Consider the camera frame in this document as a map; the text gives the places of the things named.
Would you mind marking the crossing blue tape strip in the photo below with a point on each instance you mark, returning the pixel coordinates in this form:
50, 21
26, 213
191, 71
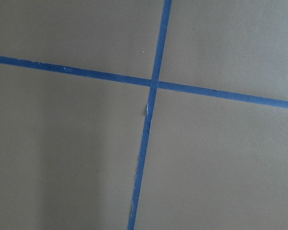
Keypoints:
142, 82

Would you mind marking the brown paper table cover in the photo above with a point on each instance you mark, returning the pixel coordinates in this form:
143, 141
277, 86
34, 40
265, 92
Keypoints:
69, 145

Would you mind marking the long blue tape strip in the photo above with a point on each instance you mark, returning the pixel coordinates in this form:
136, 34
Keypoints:
149, 112

